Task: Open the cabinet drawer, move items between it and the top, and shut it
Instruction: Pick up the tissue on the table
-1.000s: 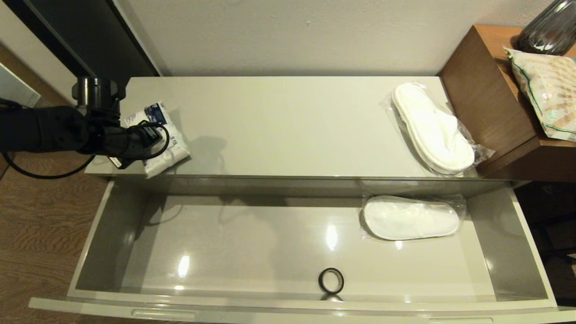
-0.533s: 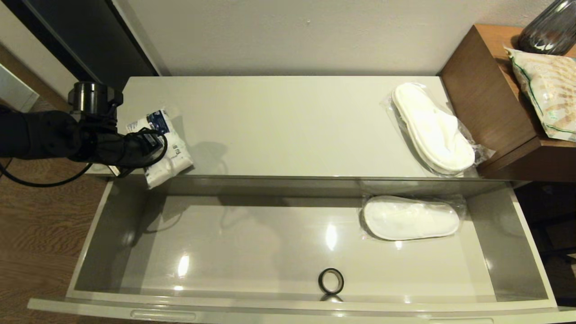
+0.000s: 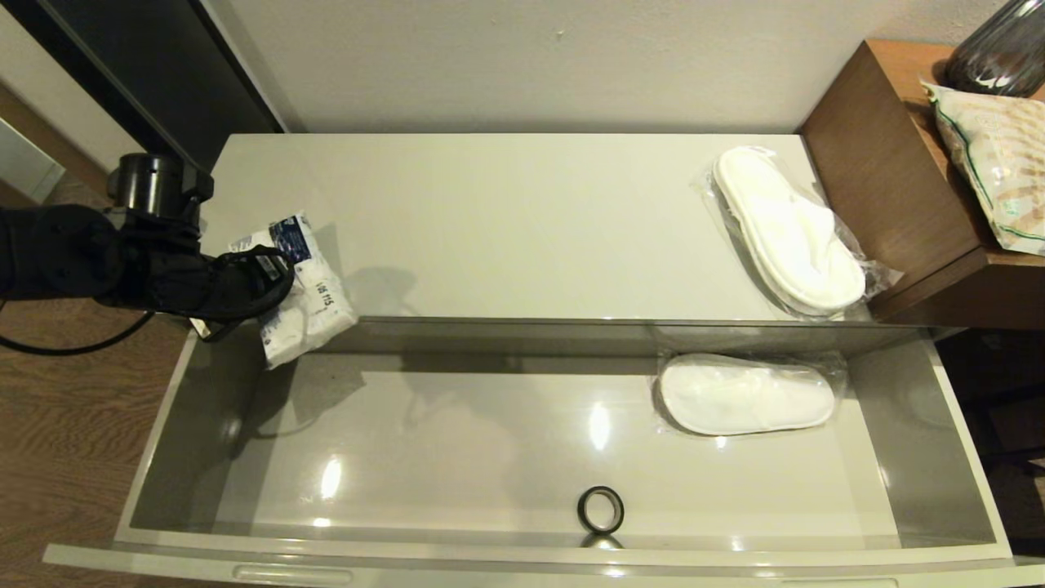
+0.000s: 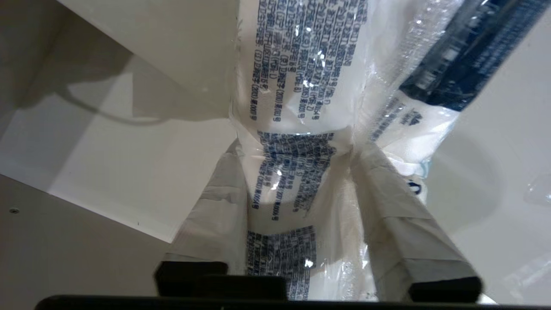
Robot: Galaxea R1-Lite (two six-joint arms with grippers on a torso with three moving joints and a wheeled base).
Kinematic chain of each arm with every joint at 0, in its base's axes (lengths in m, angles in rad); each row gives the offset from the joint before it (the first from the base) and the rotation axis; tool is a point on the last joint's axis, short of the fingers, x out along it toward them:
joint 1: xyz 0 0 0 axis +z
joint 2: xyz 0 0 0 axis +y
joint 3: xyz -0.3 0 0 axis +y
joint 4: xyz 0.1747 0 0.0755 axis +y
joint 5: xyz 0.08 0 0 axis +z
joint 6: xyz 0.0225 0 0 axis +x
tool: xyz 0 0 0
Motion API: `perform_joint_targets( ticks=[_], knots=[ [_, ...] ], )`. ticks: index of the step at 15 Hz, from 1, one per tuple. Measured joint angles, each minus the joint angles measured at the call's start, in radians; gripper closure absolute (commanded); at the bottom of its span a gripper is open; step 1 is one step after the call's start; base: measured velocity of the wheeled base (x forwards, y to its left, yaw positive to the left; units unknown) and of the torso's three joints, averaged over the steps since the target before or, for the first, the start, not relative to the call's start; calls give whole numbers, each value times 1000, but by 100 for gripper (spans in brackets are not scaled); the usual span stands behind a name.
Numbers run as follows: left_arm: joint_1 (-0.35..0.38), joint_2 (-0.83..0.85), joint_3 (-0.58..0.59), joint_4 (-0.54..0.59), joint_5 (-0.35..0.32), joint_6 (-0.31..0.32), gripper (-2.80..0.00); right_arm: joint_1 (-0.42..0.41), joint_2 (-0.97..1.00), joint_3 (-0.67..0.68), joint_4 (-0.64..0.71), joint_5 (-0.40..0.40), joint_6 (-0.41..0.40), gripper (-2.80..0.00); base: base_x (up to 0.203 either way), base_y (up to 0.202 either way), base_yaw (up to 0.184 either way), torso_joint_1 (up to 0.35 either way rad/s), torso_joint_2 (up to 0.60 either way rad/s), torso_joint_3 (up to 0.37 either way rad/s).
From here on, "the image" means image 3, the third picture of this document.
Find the dark ribbed glass vase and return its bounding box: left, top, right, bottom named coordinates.
left=943, top=0, right=1045, bottom=97

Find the white furniture panel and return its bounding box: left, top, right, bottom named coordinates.
left=0, top=116, right=66, bottom=205

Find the white glossy cabinet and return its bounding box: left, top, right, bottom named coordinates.
left=188, top=133, right=871, bottom=324

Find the black tape roll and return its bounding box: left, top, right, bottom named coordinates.
left=578, top=485, right=626, bottom=536

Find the white blue tissue pack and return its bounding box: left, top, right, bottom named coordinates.
left=230, top=212, right=358, bottom=370

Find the dark sliding door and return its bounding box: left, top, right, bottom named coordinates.
left=4, top=0, right=287, bottom=176

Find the white cabinet drawer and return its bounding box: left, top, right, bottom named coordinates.
left=42, top=317, right=1045, bottom=588

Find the white plastic-wrapped slipper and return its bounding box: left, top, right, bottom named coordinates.
left=655, top=350, right=843, bottom=437
left=692, top=145, right=903, bottom=321

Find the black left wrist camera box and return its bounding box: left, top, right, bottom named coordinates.
left=242, top=247, right=296, bottom=305

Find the white green-trimmed snack bag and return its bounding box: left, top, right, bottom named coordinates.
left=918, top=79, right=1045, bottom=256

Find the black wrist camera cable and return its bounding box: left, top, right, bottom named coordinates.
left=0, top=302, right=158, bottom=357

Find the brown wooden desk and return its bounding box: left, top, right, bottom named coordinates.
left=798, top=39, right=1045, bottom=329

